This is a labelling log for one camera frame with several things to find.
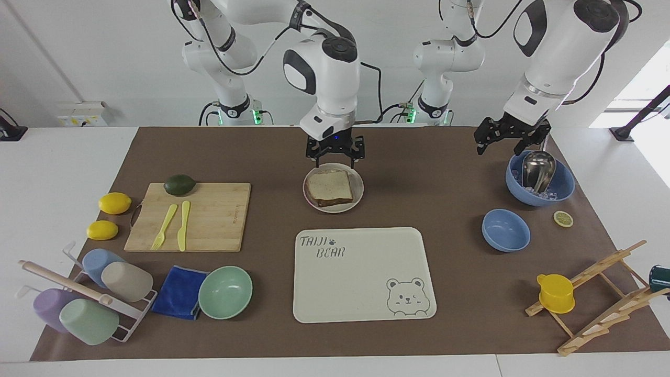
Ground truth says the purple cup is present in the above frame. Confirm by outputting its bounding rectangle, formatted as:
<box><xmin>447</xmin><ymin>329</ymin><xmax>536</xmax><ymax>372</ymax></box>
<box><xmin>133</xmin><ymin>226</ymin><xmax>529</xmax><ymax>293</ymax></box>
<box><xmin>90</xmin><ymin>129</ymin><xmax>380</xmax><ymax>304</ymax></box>
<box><xmin>33</xmin><ymin>288</ymin><xmax>80</xmax><ymax>334</ymax></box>

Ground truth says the large blue bowl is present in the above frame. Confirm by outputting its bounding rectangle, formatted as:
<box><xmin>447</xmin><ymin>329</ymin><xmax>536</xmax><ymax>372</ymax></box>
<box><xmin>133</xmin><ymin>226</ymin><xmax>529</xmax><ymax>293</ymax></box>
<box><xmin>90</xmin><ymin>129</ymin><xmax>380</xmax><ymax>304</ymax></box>
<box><xmin>505</xmin><ymin>152</ymin><xmax>576</xmax><ymax>207</ymax></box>

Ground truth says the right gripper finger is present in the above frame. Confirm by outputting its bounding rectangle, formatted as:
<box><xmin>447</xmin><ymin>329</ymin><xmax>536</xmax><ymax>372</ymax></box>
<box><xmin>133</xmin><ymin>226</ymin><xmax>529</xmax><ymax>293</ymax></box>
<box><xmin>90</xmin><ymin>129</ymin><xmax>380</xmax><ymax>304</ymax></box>
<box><xmin>306</xmin><ymin>137</ymin><xmax>330</xmax><ymax>170</ymax></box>
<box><xmin>343</xmin><ymin>136</ymin><xmax>366</xmax><ymax>170</ymax></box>

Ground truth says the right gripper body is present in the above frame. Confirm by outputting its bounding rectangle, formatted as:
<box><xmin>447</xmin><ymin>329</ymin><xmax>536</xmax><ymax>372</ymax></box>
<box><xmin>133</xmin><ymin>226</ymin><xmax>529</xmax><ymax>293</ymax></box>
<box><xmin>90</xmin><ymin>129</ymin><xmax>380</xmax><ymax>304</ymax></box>
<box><xmin>314</xmin><ymin>130</ymin><xmax>358</xmax><ymax>154</ymax></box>

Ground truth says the green avocado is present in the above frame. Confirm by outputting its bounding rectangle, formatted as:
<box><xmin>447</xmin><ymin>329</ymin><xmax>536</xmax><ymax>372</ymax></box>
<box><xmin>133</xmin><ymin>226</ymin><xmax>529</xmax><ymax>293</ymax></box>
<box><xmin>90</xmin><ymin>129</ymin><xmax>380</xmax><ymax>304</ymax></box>
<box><xmin>163</xmin><ymin>174</ymin><xmax>197</xmax><ymax>197</ymax></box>

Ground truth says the metal scoop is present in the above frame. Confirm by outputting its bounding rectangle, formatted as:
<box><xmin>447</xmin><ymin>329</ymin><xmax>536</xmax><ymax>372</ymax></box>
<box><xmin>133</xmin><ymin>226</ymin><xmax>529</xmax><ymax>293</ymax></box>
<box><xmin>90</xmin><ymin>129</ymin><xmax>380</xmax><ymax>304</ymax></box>
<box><xmin>521</xmin><ymin>151</ymin><xmax>557</xmax><ymax>194</ymax></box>

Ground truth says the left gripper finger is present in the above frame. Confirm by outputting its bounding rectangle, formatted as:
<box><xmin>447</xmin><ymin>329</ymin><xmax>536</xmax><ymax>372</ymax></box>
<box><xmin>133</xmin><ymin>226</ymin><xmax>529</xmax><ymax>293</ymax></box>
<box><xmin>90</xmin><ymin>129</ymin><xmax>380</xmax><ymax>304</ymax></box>
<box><xmin>523</xmin><ymin>121</ymin><xmax>552</xmax><ymax>156</ymax></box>
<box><xmin>473</xmin><ymin>118</ymin><xmax>505</xmax><ymax>156</ymax></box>

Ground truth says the dark green cup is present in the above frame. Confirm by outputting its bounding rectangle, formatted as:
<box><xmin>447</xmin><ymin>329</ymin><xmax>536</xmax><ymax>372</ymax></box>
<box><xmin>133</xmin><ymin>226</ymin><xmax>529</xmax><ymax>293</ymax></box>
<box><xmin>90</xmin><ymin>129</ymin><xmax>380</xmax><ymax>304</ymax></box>
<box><xmin>650</xmin><ymin>264</ymin><xmax>670</xmax><ymax>295</ymax></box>

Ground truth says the wooden drying rack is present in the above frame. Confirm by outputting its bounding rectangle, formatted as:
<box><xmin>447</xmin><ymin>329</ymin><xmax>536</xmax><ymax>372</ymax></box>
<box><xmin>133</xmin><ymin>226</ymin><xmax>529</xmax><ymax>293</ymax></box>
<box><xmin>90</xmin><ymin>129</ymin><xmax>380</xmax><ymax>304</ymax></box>
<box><xmin>525</xmin><ymin>240</ymin><xmax>670</xmax><ymax>357</ymax></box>

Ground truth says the yellow plastic knife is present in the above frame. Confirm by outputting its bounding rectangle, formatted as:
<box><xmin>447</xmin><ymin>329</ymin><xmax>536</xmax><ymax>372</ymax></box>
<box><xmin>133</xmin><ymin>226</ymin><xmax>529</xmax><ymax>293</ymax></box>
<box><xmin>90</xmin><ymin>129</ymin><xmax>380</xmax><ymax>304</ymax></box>
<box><xmin>177</xmin><ymin>201</ymin><xmax>192</xmax><ymax>252</ymax></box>

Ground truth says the round cream plate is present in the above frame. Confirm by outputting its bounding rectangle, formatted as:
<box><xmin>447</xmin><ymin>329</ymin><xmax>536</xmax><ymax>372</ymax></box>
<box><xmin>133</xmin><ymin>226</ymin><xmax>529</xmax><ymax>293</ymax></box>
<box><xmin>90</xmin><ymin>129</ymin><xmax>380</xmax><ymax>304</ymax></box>
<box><xmin>303</xmin><ymin>163</ymin><xmax>364</xmax><ymax>214</ymax></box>

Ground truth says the mint green cup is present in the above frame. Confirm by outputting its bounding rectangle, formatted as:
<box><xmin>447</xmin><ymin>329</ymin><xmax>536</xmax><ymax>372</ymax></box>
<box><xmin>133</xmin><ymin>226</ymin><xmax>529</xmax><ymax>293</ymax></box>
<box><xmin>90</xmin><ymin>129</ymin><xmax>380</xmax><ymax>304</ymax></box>
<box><xmin>59</xmin><ymin>298</ymin><xmax>120</xmax><ymax>346</ymax></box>

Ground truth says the light blue cup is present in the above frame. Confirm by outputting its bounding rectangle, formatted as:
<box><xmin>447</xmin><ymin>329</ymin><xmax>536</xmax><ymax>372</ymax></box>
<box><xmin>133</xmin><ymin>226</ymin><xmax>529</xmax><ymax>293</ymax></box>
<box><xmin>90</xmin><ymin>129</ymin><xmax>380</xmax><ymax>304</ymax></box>
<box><xmin>82</xmin><ymin>248</ymin><xmax>127</xmax><ymax>288</ymax></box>

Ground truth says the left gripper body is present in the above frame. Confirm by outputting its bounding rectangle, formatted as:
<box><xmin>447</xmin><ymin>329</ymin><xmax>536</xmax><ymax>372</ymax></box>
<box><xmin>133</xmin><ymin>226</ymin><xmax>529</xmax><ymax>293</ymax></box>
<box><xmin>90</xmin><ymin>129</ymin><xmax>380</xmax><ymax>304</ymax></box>
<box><xmin>499</xmin><ymin>116</ymin><xmax>543</xmax><ymax>140</ymax></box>

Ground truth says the yellow plastic fork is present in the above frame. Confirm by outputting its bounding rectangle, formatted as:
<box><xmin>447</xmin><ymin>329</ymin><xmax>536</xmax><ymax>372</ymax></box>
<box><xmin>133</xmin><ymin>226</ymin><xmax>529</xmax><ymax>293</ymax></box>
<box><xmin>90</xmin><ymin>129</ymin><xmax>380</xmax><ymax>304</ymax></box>
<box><xmin>151</xmin><ymin>204</ymin><xmax>179</xmax><ymax>251</ymax></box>

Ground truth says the black stand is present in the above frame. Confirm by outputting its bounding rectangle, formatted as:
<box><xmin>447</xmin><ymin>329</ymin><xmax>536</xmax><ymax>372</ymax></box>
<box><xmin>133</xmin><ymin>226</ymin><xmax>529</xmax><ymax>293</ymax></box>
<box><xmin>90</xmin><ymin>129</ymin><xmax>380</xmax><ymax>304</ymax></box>
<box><xmin>0</xmin><ymin>108</ymin><xmax>28</xmax><ymax>142</ymax></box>
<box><xmin>609</xmin><ymin>84</ymin><xmax>670</xmax><ymax>142</ymax></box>

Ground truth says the yellow lemon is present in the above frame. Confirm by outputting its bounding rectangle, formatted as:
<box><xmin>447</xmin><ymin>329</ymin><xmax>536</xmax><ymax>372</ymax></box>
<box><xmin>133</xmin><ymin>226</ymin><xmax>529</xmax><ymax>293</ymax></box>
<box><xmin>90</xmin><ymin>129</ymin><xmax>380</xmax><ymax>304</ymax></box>
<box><xmin>98</xmin><ymin>192</ymin><xmax>132</xmax><ymax>215</ymax></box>
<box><xmin>86</xmin><ymin>220</ymin><xmax>119</xmax><ymax>241</ymax></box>

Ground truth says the white wire cup rack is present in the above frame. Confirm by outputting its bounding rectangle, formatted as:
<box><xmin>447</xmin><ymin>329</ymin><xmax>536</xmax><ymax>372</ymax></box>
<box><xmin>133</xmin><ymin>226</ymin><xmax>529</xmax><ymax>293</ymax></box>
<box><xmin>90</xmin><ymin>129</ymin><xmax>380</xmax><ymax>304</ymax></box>
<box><xmin>15</xmin><ymin>241</ymin><xmax>158</xmax><ymax>344</ymax></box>

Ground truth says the beige cup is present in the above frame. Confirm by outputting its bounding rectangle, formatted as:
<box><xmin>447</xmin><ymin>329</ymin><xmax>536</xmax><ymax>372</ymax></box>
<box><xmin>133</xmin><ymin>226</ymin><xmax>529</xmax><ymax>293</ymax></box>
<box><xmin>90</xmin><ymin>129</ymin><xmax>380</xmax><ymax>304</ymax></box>
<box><xmin>100</xmin><ymin>261</ymin><xmax>154</xmax><ymax>303</ymax></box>

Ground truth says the cream tray with bear print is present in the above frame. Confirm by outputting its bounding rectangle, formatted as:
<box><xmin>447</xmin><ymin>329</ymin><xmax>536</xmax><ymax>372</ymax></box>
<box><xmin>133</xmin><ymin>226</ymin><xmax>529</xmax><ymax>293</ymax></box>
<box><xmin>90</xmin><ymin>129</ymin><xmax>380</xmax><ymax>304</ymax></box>
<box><xmin>293</xmin><ymin>227</ymin><xmax>438</xmax><ymax>324</ymax></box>

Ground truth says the blue cloth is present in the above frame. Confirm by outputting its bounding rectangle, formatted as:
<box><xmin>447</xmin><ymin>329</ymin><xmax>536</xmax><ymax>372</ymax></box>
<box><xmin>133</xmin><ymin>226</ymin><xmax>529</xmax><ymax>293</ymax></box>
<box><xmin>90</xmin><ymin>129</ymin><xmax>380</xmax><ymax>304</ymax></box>
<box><xmin>151</xmin><ymin>265</ymin><xmax>210</xmax><ymax>321</ymax></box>

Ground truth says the mint green bowl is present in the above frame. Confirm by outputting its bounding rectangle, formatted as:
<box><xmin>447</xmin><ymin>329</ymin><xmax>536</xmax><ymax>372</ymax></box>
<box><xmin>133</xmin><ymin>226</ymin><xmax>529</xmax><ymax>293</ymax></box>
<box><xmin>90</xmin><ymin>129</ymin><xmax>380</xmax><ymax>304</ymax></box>
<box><xmin>198</xmin><ymin>265</ymin><xmax>253</xmax><ymax>320</ymax></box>

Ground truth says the small blue bowl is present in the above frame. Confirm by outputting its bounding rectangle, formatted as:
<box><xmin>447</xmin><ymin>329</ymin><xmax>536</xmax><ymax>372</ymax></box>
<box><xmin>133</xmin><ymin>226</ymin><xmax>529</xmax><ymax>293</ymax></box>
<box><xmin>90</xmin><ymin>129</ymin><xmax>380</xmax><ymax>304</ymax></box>
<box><xmin>482</xmin><ymin>209</ymin><xmax>532</xmax><ymax>253</ymax></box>

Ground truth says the white wall socket box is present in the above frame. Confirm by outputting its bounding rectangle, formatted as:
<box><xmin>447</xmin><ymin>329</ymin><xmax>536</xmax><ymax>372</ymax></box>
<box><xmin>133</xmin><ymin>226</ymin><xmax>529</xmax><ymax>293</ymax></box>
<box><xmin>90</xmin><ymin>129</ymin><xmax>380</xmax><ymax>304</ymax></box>
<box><xmin>56</xmin><ymin>101</ymin><xmax>109</xmax><ymax>128</ymax></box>

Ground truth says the yellow cup with handle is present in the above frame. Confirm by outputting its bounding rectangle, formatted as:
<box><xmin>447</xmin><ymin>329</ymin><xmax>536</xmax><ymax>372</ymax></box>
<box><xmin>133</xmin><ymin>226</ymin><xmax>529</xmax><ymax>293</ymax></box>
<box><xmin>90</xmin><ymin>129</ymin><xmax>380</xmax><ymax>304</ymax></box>
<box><xmin>537</xmin><ymin>273</ymin><xmax>576</xmax><ymax>315</ymax></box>

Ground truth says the wooden cutting board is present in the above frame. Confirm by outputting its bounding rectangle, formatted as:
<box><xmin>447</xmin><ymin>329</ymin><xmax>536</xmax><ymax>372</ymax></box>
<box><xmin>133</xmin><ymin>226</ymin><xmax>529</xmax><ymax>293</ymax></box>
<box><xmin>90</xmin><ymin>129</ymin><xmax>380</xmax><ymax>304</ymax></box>
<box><xmin>124</xmin><ymin>182</ymin><xmax>252</xmax><ymax>253</ymax></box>

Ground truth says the toast bread sandwich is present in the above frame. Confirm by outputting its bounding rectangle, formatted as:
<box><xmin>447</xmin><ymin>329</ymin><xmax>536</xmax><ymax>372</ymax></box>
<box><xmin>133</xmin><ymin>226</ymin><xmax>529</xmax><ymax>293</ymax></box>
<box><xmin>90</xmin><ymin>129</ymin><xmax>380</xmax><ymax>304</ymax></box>
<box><xmin>306</xmin><ymin>170</ymin><xmax>355</xmax><ymax>208</ymax></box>

